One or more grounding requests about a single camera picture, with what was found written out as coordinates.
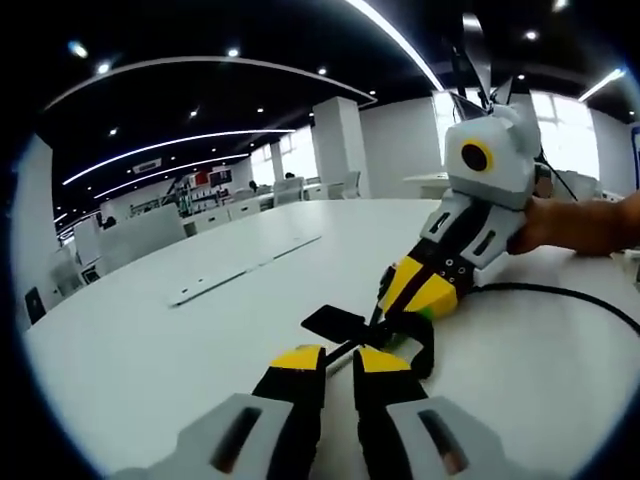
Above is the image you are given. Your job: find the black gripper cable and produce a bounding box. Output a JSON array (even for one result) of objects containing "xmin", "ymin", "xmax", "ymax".
[{"xmin": 535, "ymin": 143, "xmax": 582, "ymax": 203}]

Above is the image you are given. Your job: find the long ceiling light strip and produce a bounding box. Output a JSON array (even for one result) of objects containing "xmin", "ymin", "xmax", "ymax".
[{"xmin": 347, "ymin": 0, "xmax": 445, "ymax": 92}]

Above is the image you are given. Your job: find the white desk cable flap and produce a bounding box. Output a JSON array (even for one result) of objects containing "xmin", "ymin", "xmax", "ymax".
[{"xmin": 166, "ymin": 233, "xmax": 323, "ymax": 308}]

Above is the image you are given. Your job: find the white desk partition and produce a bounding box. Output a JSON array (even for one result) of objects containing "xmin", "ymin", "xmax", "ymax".
[{"xmin": 96, "ymin": 201, "xmax": 187, "ymax": 264}]

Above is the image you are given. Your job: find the white desk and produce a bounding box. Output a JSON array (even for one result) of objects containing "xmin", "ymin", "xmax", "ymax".
[{"xmin": 22, "ymin": 196, "xmax": 640, "ymax": 480}]

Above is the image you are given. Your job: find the white square pillar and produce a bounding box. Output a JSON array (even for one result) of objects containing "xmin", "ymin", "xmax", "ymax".
[{"xmin": 311, "ymin": 95, "xmax": 372, "ymax": 200}]

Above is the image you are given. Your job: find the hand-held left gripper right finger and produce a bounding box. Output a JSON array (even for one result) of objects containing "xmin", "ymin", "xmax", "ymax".
[{"xmin": 352, "ymin": 346, "xmax": 507, "ymax": 480}]

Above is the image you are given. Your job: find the black charging cable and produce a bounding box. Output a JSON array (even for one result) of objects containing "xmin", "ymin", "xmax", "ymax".
[{"xmin": 368, "ymin": 281, "xmax": 640, "ymax": 338}]

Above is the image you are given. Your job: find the person's right hand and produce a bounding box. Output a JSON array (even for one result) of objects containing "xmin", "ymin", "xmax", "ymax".
[{"xmin": 506, "ymin": 196, "xmax": 622, "ymax": 258}]

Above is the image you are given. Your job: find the black office chair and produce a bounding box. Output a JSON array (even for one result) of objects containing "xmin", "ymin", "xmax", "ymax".
[{"xmin": 24, "ymin": 286, "xmax": 48, "ymax": 326}]

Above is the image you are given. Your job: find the black Velcro strap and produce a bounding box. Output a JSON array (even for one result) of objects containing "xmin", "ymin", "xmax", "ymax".
[{"xmin": 300, "ymin": 304, "xmax": 437, "ymax": 382}]

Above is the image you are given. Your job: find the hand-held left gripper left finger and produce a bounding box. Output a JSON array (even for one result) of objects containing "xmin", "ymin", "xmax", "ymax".
[{"xmin": 109, "ymin": 343, "xmax": 329, "ymax": 480}]

